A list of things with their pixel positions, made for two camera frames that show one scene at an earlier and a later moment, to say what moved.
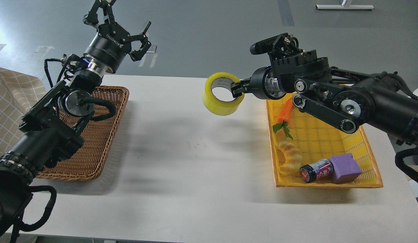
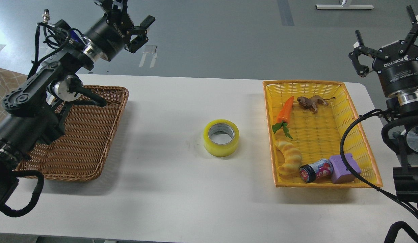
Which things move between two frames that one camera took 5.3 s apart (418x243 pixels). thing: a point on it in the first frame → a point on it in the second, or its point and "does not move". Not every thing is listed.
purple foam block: [346, 170] does not move
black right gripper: [264, 84] → [405, 70]
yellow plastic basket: [315, 139] does not move
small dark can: [309, 173] does not move
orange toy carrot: [283, 118] does not move
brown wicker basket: [88, 163] does not move
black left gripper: [109, 47] → [107, 37]
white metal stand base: [344, 7] does not move
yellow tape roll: [216, 106] → [221, 138]
